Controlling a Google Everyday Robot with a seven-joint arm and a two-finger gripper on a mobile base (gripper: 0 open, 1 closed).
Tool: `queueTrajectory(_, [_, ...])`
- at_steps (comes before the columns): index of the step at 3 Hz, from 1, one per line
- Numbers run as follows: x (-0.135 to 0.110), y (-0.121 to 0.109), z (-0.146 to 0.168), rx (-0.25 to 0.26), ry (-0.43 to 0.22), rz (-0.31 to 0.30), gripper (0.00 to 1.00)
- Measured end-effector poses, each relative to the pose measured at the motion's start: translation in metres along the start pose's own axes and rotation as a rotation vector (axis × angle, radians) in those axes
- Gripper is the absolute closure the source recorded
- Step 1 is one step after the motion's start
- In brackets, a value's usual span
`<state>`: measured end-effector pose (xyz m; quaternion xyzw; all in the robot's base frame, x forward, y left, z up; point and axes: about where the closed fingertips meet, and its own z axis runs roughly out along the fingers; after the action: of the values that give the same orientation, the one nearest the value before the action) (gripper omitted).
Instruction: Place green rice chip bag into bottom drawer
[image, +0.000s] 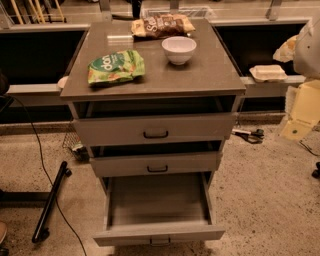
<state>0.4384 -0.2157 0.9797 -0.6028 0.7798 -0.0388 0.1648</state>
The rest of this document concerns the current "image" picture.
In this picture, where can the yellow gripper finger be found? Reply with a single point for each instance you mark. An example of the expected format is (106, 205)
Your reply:
(285, 52)
(302, 108)

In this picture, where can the green rice chip bag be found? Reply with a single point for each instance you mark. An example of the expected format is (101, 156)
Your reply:
(117, 67)

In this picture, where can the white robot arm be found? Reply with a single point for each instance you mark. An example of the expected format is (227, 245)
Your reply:
(306, 60)

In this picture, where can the brown snack bag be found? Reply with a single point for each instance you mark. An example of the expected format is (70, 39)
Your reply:
(162, 26)

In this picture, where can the grey drawer cabinet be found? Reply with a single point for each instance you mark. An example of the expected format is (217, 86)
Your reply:
(207, 83)

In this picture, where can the middle drawer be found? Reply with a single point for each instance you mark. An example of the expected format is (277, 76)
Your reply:
(150, 159)

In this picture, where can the drawer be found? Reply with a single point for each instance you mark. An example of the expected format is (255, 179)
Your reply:
(150, 159)
(158, 210)
(154, 129)

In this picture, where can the top drawer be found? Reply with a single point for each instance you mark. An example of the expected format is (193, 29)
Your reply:
(154, 129)

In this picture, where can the bottom drawer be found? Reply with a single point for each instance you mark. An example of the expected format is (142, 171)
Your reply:
(158, 210)

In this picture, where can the white foam takeout container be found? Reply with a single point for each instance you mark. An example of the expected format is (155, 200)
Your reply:
(264, 73)

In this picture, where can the scissors on floor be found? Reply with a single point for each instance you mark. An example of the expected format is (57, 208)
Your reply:
(252, 137)

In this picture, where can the black caster at right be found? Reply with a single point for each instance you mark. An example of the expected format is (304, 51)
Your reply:
(316, 172)

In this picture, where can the white bowl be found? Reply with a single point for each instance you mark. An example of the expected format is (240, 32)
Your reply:
(179, 49)

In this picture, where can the small round white object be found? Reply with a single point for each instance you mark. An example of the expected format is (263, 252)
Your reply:
(61, 83)

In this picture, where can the black stand leg with casters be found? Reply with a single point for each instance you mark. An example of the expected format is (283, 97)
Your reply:
(41, 232)

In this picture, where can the wire mesh basket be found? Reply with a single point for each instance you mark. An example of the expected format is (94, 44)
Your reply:
(73, 144)

